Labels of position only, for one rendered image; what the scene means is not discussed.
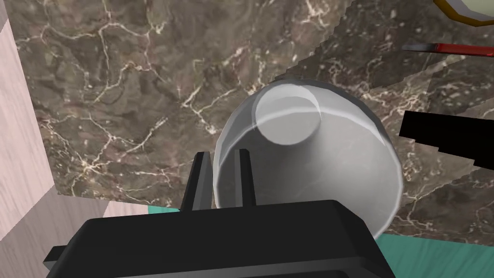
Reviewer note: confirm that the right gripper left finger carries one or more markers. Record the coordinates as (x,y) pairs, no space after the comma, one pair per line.
(200,181)

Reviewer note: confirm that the white bowl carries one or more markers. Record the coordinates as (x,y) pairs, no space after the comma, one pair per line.
(316,162)

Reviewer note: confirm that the black flat object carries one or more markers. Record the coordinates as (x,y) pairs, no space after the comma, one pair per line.
(447,135)

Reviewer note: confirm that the yellow-rimmed plate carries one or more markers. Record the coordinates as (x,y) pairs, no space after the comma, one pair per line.
(465,11)

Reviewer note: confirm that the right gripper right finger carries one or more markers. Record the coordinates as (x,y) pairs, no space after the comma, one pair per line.
(244,177)

